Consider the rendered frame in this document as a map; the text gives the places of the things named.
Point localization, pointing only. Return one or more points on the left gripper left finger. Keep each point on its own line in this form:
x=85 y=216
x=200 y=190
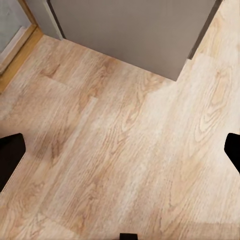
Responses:
x=12 y=149

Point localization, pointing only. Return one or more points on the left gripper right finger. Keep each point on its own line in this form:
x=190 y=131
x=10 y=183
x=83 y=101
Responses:
x=232 y=149

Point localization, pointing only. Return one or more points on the dishwasher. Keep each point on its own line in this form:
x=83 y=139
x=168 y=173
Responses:
x=205 y=27

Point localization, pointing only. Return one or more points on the fixed window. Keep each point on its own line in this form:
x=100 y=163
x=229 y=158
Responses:
x=19 y=34

